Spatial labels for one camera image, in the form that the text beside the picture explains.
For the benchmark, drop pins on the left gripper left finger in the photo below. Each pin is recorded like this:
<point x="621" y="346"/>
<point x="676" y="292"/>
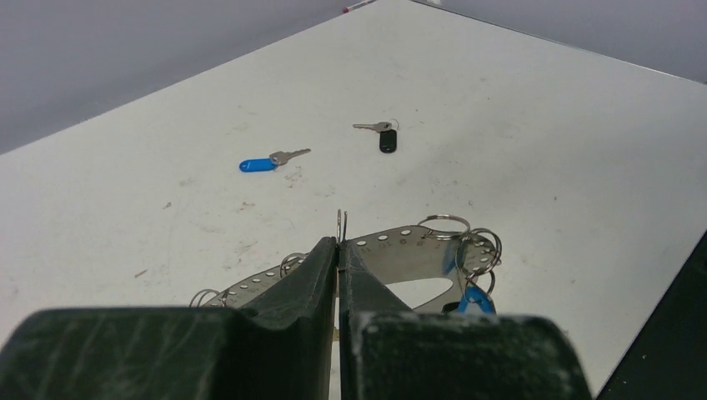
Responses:
<point x="277" y="346"/>

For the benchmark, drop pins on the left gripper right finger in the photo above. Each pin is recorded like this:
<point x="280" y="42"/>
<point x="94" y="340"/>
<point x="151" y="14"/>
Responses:
<point x="389" y="351"/>

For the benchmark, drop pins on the metal key ring plate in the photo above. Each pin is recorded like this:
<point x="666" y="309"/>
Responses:
<point x="429" y="264"/>

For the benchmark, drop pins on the blue tagged key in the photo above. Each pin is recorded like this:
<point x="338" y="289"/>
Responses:
<point x="270" y="163"/>
<point x="475" y="301"/>

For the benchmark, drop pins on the black tagged key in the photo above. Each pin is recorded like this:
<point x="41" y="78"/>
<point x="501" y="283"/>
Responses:
<point x="388" y="136"/>

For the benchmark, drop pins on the red white marker pen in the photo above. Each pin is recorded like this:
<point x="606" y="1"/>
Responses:
<point x="357" y="5"/>

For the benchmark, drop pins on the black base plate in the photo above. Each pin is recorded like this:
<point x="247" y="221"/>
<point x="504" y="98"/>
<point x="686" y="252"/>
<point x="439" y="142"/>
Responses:
<point x="667" y="359"/>

